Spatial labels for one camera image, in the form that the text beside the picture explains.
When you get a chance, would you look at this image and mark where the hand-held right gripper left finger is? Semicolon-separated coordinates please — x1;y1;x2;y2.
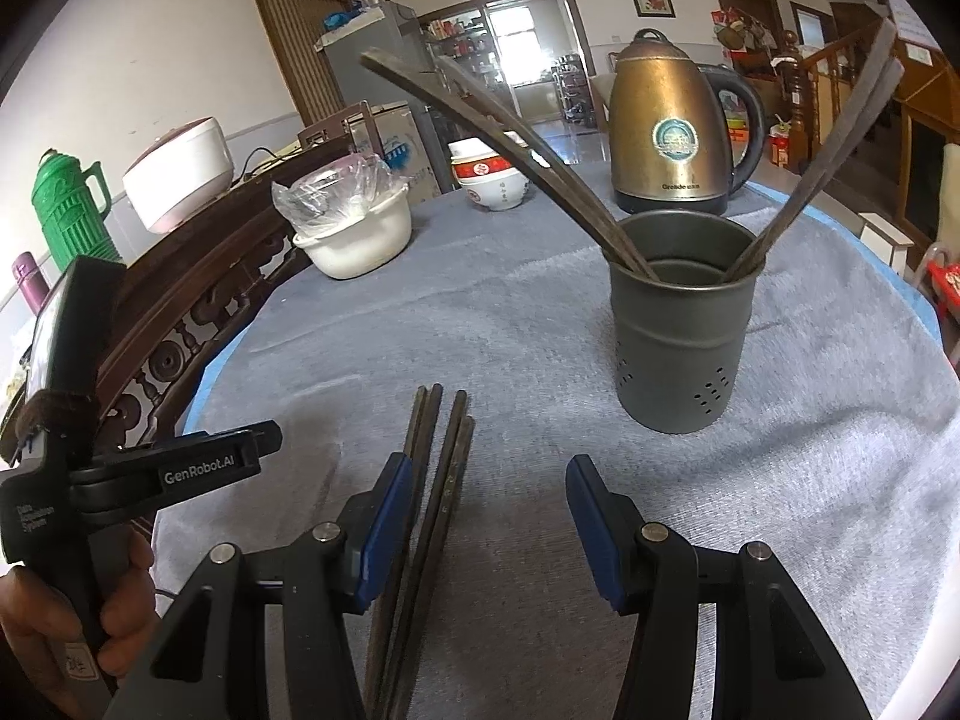
105;451;417;720

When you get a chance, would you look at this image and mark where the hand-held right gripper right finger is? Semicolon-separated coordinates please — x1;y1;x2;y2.
564;454;856;720

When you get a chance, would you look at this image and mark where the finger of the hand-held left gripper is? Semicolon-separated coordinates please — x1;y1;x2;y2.
176;424;284;460

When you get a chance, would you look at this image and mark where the dark wooden chopstick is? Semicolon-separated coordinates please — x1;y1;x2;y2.
724;15;901;282
435;56;659;278
371;385;443;720
379;390;467;720
360;49;653;278
390;416;477;720
731;56;906;282
364;386;427;720

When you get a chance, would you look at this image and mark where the grey metal utensil holder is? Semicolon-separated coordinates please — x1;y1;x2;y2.
607;210;770;436

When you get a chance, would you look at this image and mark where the person's left hand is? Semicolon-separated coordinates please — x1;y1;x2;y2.
0;532;162;720

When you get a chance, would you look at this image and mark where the wooden chair at left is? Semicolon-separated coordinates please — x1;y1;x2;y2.
0;139;353;466

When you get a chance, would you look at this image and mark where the purple bottle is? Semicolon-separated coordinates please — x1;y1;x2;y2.
11;253;52;316

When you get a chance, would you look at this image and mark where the grey tablecloth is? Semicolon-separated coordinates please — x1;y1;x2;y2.
150;157;960;720

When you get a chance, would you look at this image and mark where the white plastic basin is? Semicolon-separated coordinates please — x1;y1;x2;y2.
292;178;413;280

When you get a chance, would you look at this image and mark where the clear plastic bag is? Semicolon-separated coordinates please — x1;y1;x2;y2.
271;152;406;237

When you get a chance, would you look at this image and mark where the green thermos flask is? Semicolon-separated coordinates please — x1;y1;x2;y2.
31;150;121;263

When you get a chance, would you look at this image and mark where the white pink rice cooker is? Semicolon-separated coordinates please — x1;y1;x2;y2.
122;117;235;233

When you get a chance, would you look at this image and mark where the dark wooden chair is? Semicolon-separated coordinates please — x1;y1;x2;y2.
298;100;383;166

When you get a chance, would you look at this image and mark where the white chest freezer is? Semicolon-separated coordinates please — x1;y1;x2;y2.
341;101;440;200

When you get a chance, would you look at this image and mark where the blue table cover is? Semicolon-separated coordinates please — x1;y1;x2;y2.
750;180;944;342

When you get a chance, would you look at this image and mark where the grey refrigerator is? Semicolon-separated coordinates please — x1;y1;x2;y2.
315;0;451;196

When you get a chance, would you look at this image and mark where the brown wooden door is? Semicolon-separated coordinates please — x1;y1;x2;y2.
246;0;353;128

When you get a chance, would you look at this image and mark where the white step stool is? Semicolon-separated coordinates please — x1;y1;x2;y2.
859;211;916;275

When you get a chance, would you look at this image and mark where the gold electric kettle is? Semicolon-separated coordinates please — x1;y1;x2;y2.
606;28;766;217

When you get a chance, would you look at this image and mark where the red plastic child chair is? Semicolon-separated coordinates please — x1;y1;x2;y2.
911;240;960;320

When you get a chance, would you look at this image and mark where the wooden staircase railing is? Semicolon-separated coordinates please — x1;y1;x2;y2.
772;7;960;188

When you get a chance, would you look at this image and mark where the black power cable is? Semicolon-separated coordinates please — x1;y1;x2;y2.
232;147;302;182

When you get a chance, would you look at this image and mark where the pink wall calendar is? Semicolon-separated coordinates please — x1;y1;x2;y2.
877;0;940;68

